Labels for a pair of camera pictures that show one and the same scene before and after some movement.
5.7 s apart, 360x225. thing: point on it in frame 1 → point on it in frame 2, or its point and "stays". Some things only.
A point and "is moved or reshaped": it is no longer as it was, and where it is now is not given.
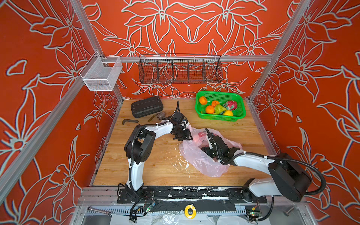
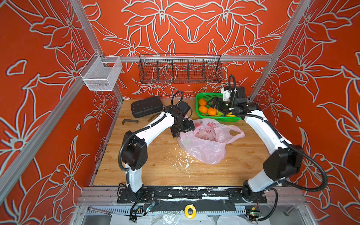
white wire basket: (101, 73) stays
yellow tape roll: (194, 212) stays
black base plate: (185, 195) stays
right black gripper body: (212, 152) → (228, 106)
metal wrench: (109, 213) stays
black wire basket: (176, 69) stays
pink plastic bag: (190, 151) is moved or reshaped
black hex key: (130, 120) stays
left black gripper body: (182, 134) → (184, 126)
